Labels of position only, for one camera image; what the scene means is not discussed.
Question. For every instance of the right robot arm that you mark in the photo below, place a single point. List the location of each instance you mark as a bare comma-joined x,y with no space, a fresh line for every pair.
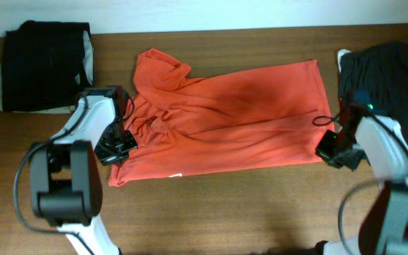
378,135

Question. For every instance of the folded black garment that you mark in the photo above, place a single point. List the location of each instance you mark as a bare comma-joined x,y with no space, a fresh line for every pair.
39,63

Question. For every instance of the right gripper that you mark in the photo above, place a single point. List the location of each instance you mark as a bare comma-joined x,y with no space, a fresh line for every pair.
321,152

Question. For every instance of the folded beige garment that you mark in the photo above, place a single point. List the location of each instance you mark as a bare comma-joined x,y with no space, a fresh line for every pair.
88,64

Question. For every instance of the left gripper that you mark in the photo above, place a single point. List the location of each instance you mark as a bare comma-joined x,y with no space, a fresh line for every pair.
116,156

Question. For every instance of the red orange t-shirt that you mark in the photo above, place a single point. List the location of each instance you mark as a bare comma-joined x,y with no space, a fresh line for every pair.
250,119

